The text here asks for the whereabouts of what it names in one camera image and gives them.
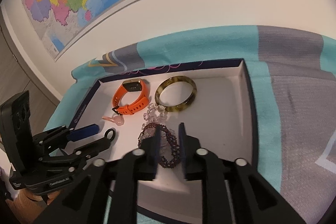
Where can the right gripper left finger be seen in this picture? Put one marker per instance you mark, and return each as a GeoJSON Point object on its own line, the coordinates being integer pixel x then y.
{"type": "Point", "coordinates": [141, 163]}

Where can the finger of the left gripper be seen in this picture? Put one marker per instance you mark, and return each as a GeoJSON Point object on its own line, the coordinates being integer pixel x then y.
{"type": "Point", "coordinates": [82, 133]}
{"type": "Point", "coordinates": [91, 150]}

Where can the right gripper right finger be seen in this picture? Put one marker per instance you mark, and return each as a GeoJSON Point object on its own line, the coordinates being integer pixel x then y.
{"type": "Point", "coordinates": [198, 162]}

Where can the left hand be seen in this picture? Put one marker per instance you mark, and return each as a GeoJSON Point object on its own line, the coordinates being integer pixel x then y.
{"type": "Point", "coordinates": [27, 207]}

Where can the orange smart watch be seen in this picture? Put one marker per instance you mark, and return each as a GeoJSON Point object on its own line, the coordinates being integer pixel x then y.
{"type": "Point", "coordinates": [131, 97]}

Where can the tortoiseshell bangle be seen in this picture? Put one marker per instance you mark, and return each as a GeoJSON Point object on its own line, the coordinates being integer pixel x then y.
{"type": "Point", "coordinates": [176, 93]}

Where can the teal grey bedsheet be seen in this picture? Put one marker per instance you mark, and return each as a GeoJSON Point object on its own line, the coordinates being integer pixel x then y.
{"type": "Point", "coordinates": [293, 80]}

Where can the black left camera box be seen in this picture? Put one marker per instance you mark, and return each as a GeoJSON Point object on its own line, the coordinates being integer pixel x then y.
{"type": "Point", "coordinates": [16, 133]}

